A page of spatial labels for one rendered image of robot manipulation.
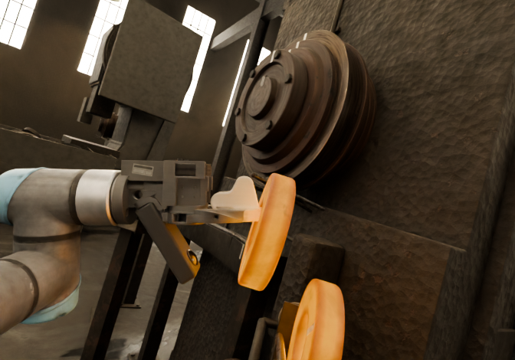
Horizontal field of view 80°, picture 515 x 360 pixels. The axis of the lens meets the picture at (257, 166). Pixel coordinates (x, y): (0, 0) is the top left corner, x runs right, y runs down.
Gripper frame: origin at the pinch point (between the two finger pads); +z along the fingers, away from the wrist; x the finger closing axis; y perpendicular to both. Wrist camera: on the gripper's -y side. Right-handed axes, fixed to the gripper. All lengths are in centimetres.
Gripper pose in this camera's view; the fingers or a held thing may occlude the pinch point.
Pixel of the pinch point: (269, 215)
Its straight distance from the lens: 43.3
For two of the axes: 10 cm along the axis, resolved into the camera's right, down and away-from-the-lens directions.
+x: -0.4, 0.4, 10.0
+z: 10.0, 0.2, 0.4
